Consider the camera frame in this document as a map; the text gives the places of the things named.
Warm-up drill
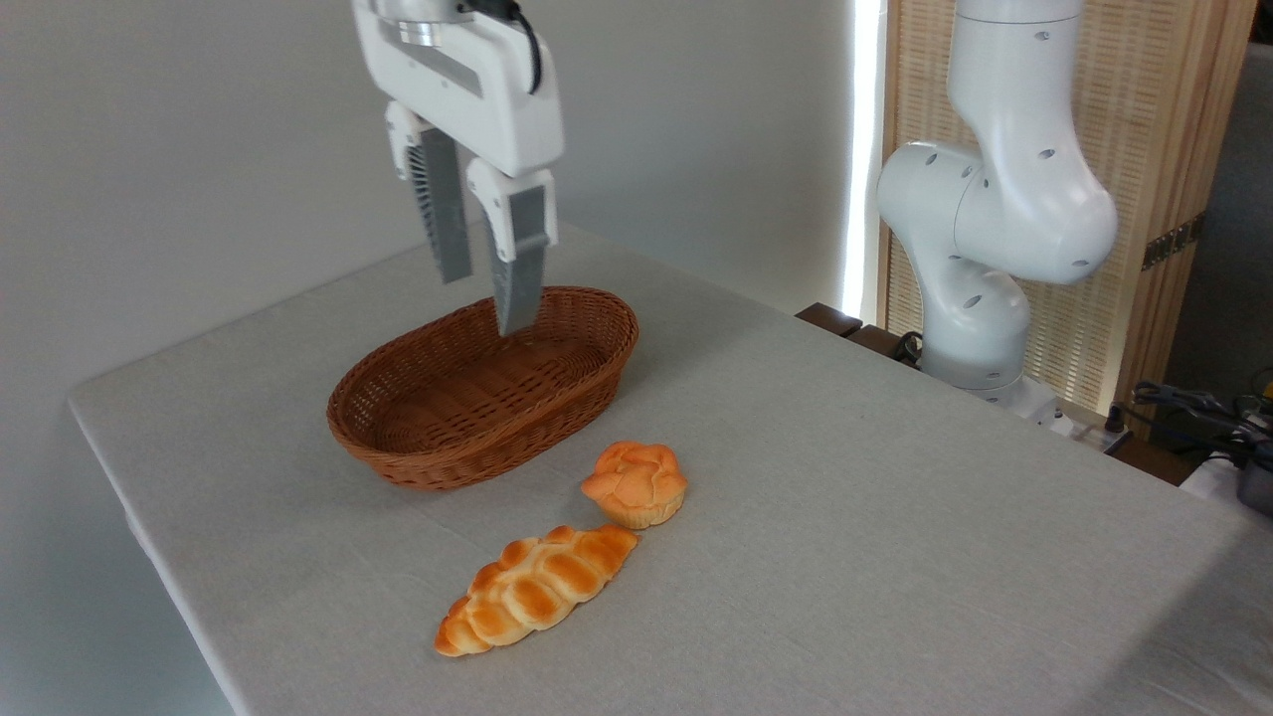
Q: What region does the wooden slatted folding screen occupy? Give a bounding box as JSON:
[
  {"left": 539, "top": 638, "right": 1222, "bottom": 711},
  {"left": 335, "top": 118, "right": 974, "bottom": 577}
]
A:
[{"left": 880, "top": 0, "right": 1259, "bottom": 439}]

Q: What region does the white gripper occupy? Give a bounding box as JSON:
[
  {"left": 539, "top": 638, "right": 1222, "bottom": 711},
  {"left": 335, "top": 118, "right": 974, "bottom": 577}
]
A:
[{"left": 351, "top": 0, "right": 566, "bottom": 338}]

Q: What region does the black clamp with cables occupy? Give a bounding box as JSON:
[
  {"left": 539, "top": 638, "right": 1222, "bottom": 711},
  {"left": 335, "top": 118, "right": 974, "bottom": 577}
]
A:
[{"left": 1132, "top": 381, "right": 1273, "bottom": 470}]

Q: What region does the brown wicker basket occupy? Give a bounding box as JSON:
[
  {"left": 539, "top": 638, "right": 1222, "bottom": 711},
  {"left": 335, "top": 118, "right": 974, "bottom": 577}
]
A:
[{"left": 326, "top": 286, "right": 640, "bottom": 492}]

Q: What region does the small round orange bun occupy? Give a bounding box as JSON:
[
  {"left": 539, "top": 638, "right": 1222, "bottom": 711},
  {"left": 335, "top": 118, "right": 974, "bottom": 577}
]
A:
[{"left": 581, "top": 441, "right": 689, "bottom": 530}]

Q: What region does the dark wooden stand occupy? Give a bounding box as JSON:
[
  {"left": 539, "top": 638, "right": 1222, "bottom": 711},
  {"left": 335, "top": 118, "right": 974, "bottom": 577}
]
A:
[{"left": 796, "top": 302, "right": 926, "bottom": 370}]

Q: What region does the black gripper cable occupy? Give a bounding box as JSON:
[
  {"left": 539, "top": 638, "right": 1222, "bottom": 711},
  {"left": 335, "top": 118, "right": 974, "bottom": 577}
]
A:
[{"left": 465, "top": 0, "right": 544, "bottom": 96}]

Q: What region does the long braided bread loaf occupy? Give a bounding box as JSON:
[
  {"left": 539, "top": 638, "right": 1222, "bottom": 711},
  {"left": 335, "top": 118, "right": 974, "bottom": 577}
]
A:
[{"left": 434, "top": 523, "right": 641, "bottom": 658}]

